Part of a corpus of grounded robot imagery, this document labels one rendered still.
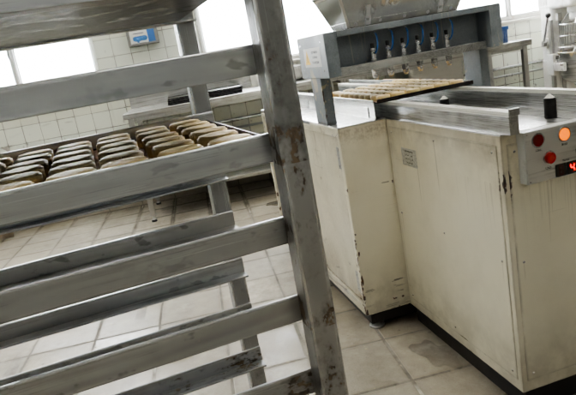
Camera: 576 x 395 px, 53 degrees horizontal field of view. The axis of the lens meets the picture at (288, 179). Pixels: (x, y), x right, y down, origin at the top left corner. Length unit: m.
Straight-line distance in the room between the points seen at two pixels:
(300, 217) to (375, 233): 1.66
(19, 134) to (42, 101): 4.96
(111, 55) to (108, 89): 4.76
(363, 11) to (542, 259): 1.07
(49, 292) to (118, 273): 0.06
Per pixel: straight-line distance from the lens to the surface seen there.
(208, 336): 0.62
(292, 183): 0.57
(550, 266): 1.76
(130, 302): 1.05
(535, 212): 1.68
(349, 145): 2.12
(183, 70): 0.57
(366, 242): 2.23
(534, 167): 1.61
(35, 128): 5.47
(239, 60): 0.58
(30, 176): 0.67
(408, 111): 2.01
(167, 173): 0.57
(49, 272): 1.02
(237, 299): 1.08
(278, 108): 0.56
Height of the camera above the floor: 1.14
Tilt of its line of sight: 13 degrees down
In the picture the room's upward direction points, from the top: 10 degrees counter-clockwise
